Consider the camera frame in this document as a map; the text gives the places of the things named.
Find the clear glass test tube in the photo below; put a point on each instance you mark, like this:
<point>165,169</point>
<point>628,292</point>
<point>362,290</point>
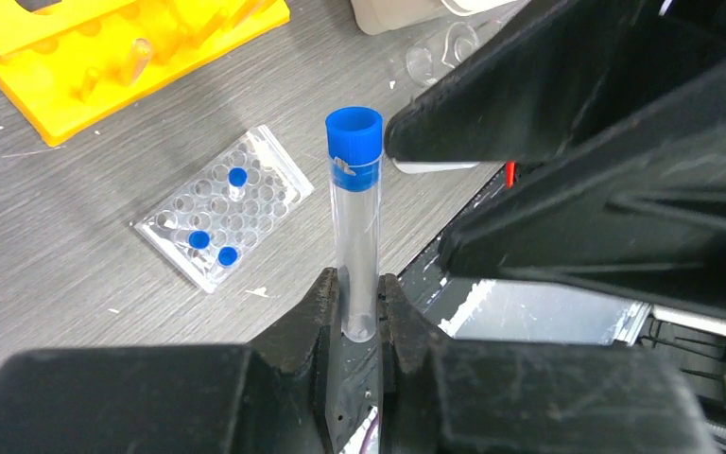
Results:
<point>140,54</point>

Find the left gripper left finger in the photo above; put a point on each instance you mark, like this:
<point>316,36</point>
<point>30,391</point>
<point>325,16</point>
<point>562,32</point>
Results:
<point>269,395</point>

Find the beige plastic bin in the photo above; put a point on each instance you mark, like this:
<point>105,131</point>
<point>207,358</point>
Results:
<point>377,16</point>

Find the red capped wash bottle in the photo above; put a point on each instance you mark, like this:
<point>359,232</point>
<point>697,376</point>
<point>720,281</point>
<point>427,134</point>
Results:
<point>423,177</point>

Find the clear acrylic tube rack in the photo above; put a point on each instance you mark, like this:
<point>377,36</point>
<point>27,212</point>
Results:
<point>275,187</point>

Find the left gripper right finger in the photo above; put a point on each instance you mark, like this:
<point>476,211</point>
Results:
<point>442,395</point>

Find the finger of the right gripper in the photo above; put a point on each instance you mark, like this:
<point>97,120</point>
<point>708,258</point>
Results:
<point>556,74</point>
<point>638,211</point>

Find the yellow test tube rack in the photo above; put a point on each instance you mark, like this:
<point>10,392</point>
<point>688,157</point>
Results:
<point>59,64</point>

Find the blue capped tube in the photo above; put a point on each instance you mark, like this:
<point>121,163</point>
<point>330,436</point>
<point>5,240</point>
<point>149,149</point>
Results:
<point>355,153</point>
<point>227,256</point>
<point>237,179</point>
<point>198,242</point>

